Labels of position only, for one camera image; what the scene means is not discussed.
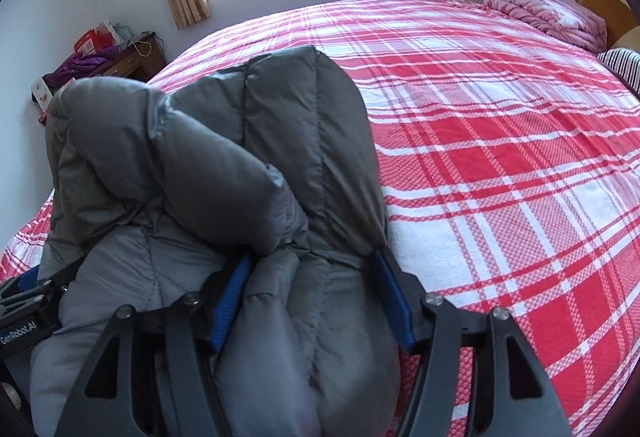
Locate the white gift bag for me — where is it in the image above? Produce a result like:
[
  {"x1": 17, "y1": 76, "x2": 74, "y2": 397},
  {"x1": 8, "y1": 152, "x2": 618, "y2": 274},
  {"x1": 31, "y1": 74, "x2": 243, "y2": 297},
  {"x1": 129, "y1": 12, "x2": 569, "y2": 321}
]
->
[{"x1": 97, "y1": 21, "x2": 124, "y2": 49}]

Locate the red box on desk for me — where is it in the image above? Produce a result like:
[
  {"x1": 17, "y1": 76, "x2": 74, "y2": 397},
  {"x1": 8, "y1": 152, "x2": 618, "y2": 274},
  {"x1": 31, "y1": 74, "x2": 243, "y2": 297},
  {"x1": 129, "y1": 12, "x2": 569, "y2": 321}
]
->
[{"x1": 74, "y1": 29, "x2": 108, "y2": 56}]

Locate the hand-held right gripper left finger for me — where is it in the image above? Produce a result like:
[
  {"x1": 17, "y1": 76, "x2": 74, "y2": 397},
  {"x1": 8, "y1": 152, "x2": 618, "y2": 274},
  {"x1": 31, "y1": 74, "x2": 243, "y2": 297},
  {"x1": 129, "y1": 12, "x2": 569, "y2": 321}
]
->
[{"x1": 54, "y1": 254, "x2": 253, "y2": 437}]

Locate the purple garment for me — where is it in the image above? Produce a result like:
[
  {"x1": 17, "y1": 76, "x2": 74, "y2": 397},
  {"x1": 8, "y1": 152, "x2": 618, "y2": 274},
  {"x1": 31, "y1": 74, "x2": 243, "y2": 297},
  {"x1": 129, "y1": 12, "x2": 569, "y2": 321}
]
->
[{"x1": 47, "y1": 51, "x2": 122, "y2": 88}]

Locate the wooden desk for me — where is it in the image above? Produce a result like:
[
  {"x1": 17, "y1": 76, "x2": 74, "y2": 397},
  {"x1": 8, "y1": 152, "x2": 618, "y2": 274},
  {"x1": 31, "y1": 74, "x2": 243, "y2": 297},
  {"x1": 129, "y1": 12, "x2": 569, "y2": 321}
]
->
[{"x1": 102, "y1": 33, "x2": 167, "y2": 82}]

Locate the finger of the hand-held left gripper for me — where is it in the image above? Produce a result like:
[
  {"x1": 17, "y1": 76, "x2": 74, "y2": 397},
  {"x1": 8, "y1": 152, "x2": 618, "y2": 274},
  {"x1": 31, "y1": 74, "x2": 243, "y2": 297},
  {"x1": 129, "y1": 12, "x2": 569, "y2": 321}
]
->
[{"x1": 12, "y1": 259, "x2": 90, "y2": 298}]

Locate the grey puffer jacket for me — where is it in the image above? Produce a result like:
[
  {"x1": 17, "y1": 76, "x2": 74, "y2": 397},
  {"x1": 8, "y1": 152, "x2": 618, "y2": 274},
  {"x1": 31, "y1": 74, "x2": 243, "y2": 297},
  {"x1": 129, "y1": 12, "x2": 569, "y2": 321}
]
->
[{"x1": 30, "y1": 44, "x2": 403, "y2": 437}]

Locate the bed with red plaid sheet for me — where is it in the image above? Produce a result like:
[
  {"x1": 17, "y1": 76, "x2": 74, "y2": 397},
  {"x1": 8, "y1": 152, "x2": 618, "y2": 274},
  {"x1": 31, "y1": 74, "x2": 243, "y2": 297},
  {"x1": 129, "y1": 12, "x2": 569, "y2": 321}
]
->
[{"x1": 0, "y1": 0, "x2": 640, "y2": 437}]

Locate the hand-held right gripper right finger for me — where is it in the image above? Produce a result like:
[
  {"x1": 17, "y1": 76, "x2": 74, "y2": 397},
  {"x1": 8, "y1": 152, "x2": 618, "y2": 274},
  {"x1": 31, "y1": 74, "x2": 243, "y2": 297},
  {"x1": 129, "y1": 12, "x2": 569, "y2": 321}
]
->
[{"x1": 372, "y1": 249, "x2": 573, "y2": 437}]

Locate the white box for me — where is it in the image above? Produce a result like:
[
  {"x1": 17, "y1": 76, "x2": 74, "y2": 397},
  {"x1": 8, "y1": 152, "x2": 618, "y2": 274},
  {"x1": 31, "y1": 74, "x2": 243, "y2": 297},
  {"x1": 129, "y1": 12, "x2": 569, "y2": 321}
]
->
[{"x1": 31, "y1": 77, "x2": 54, "y2": 111}]

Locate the folded pink blanket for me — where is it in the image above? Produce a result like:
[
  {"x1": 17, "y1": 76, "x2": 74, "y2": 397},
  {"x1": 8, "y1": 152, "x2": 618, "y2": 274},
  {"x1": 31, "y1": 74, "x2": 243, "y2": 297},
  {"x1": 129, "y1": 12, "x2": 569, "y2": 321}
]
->
[{"x1": 481, "y1": 0, "x2": 608, "y2": 52}]

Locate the striped pillow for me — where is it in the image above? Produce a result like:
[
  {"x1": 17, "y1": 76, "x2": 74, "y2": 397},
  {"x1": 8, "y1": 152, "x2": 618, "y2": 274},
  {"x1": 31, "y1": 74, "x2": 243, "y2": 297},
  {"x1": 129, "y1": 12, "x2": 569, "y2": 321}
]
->
[{"x1": 597, "y1": 48, "x2": 640, "y2": 94}]

